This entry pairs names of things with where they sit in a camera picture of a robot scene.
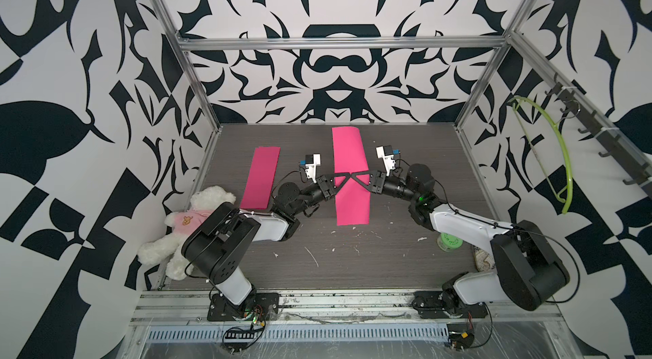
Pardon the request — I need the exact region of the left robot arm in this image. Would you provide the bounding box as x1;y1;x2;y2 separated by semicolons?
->
181;172;351;311

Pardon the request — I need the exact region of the left small electronics board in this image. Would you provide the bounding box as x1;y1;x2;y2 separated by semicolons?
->
222;327;264;345

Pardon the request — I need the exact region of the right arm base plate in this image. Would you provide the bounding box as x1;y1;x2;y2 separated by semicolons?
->
411;289;488;319

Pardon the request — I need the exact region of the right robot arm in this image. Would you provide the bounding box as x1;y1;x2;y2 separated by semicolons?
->
351;164;571;315

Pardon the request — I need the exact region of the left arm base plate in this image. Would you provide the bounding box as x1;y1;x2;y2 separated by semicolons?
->
206;290;280;322

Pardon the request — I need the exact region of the small electronics board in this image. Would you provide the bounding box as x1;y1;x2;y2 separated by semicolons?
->
448;330;475;352
222;327;264;345

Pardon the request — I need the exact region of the white teddy bear pink shirt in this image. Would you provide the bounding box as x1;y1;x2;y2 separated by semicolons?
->
137;186;236;281

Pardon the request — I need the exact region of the black wall hook rail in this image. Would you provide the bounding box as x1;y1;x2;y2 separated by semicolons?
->
546;73;651;198

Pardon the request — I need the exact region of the patterned cream pouch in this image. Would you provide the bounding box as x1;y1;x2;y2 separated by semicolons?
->
473;246;495;272

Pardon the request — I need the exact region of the green hoop hanger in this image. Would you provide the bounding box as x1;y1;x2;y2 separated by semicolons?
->
508;96;575;215

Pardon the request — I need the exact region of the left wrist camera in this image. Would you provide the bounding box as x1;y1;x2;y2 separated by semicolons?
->
299;154;321;183

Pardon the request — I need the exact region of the green lidded jar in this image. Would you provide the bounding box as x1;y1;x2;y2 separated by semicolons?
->
437;233;464;252

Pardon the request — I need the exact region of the right small electronics board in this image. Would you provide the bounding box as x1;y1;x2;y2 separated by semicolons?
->
448;330;475;352

